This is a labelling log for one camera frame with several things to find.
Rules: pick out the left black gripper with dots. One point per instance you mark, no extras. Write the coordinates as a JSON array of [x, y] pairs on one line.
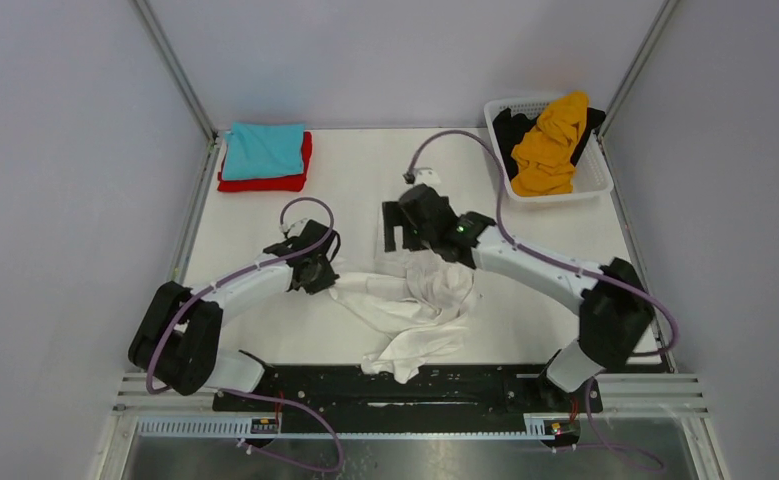
[[324, 282]]

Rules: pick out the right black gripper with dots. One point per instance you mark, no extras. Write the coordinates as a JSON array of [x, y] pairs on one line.
[[401, 225]]

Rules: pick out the white t shirt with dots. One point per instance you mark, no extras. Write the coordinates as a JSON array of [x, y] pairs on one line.
[[417, 301]]

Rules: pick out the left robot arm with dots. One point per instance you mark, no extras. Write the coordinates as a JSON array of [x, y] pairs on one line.
[[178, 339]]

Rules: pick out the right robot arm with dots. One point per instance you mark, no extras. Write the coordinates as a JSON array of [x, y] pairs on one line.
[[613, 313]]

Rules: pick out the folded red t shirt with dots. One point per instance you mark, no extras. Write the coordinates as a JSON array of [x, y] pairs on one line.
[[290, 183]]

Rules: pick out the folded cyan t shirt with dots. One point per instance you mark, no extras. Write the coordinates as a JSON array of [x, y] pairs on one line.
[[257, 151]]

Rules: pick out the black t shirt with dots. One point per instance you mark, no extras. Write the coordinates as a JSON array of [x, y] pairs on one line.
[[510, 129]]

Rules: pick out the yellow t shirt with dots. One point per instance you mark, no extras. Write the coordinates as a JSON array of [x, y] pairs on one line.
[[543, 156]]

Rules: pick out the white plastic basket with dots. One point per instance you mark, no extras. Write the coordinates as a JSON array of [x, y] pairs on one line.
[[592, 177]]

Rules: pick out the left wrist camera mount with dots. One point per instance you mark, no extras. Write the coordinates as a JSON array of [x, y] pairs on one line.
[[294, 229]]

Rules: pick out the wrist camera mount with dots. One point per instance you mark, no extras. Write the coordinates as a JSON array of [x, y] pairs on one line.
[[422, 176], [294, 229]]

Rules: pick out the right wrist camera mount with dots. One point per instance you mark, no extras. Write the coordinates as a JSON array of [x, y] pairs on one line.
[[422, 176]]

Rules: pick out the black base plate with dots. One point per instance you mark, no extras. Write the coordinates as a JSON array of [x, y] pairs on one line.
[[440, 399]]

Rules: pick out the white slotted cable duct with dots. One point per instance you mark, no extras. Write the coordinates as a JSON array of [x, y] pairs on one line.
[[259, 428]]

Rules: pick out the left metal frame post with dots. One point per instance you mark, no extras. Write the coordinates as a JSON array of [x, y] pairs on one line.
[[162, 45]]

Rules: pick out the metal frame post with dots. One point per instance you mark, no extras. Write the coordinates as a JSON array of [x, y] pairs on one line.
[[162, 45], [641, 58]]

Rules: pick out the right metal frame post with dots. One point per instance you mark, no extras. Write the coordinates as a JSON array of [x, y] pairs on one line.
[[641, 58]]

